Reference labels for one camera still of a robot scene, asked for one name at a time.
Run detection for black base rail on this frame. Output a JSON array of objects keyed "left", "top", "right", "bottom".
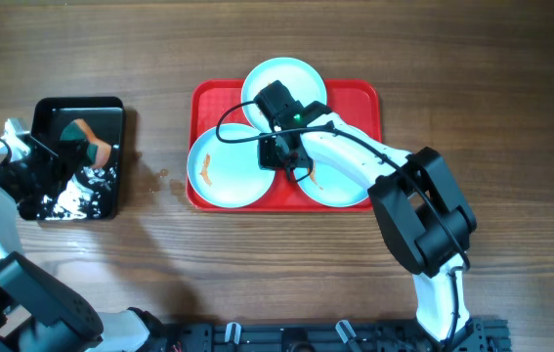
[{"left": 139, "top": 318, "right": 512, "bottom": 352}]

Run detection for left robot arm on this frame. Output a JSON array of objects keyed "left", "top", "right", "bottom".
[{"left": 0, "top": 129, "right": 156, "bottom": 351}]

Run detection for light blue plate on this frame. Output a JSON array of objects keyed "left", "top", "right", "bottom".
[
  {"left": 187, "top": 127, "right": 276, "bottom": 208},
  {"left": 241, "top": 57, "right": 327, "bottom": 133},
  {"left": 293, "top": 161, "right": 368, "bottom": 207}
]

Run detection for black water basin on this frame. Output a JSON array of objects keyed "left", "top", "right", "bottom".
[{"left": 18, "top": 97, "right": 126, "bottom": 221}]

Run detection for orange green sponge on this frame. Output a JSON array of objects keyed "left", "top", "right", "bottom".
[{"left": 60, "top": 119, "right": 112, "bottom": 169}]

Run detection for red plastic tray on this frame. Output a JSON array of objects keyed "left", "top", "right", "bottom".
[{"left": 189, "top": 79, "right": 382, "bottom": 213}]

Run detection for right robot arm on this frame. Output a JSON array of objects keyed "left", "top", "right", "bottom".
[{"left": 253, "top": 81, "right": 477, "bottom": 351}]

